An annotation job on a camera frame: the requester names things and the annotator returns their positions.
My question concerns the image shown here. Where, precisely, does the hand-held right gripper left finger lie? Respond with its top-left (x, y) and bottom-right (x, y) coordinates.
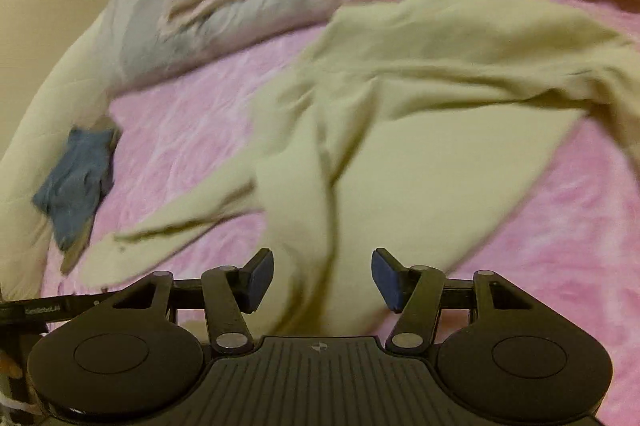
top-left (95, 249), bottom-right (275, 354)

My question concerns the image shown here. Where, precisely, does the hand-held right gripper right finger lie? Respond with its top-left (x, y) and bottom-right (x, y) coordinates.
top-left (371, 248), bottom-right (546, 354)

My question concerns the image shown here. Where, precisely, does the cream long-sleeved garment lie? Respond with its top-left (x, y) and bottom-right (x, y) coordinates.
top-left (80, 0), bottom-right (640, 337)

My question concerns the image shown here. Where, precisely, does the blue cloth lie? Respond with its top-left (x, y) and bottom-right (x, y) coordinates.
top-left (32, 126), bottom-right (121, 257)

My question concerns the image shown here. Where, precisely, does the cream bed headboard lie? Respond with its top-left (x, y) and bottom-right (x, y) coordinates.
top-left (0, 0), bottom-right (131, 301)

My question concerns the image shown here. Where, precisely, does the pink patterned blanket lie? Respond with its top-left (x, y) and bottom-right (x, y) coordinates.
top-left (40, 0), bottom-right (640, 402)

